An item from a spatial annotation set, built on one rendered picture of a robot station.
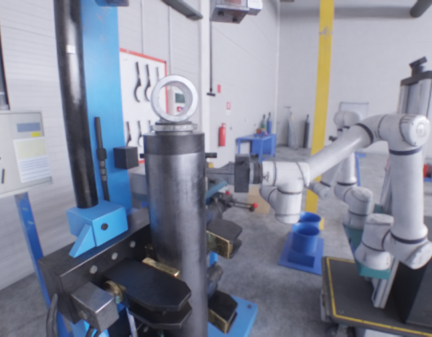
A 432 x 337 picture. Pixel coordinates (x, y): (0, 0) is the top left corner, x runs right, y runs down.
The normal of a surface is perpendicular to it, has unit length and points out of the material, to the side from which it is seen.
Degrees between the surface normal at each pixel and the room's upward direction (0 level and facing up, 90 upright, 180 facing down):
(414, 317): 90
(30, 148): 90
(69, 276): 90
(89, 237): 90
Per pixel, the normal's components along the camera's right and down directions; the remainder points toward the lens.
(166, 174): -0.04, 0.24
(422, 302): -0.36, 0.22
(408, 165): -0.44, 0.41
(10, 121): 0.89, 0.11
